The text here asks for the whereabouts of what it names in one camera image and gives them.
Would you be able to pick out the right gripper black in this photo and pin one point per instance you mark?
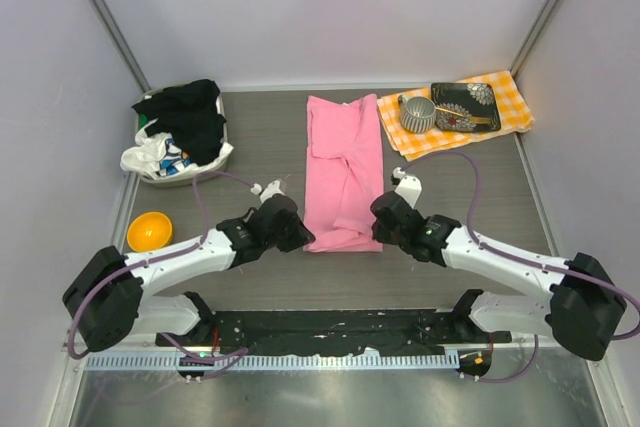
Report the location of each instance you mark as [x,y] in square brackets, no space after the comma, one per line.
[381,235]

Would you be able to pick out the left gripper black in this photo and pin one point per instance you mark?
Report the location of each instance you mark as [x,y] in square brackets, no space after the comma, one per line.
[300,236]

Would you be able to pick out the pink t shirt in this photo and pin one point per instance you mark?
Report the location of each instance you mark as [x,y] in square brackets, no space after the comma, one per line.
[344,174]

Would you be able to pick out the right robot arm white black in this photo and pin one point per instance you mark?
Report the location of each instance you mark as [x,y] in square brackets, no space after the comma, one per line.
[572,301]

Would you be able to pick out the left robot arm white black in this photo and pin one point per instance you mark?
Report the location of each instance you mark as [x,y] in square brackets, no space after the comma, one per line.
[117,295]

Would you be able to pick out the grey laundry basket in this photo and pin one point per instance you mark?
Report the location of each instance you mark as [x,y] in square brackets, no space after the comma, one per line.
[200,177]

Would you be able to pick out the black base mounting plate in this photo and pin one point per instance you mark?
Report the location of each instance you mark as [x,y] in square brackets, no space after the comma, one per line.
[338,333]

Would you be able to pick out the grey striped cup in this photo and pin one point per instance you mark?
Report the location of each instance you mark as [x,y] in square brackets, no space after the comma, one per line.
[417,114]

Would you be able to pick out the orange plastic bowl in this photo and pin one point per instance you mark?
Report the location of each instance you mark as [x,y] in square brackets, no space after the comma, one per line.
[149,231]

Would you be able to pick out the gold spoon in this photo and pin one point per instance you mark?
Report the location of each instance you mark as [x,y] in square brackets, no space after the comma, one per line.
[474,119]

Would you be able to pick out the white printed t shirt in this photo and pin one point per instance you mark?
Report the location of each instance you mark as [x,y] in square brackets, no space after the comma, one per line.
[158,159]

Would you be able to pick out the black t shirt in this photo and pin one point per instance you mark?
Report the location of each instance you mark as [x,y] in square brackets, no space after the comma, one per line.
[189,114]

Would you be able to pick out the black floral rectangular plate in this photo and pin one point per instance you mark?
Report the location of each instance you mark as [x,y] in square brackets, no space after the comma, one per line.
[477,99]

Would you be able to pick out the orange checkered cloth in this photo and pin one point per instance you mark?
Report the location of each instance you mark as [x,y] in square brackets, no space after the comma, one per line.
[514,113]

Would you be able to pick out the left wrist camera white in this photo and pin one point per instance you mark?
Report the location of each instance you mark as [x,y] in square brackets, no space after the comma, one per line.
[272,189]

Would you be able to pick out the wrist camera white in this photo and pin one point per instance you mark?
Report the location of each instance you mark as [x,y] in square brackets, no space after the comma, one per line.
[272,189]
[407,186]

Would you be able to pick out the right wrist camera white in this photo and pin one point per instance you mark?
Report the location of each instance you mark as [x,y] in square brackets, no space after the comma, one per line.
[407,186]

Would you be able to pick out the white slotted cable duct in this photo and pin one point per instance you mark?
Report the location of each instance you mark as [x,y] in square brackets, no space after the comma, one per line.
[174,360]

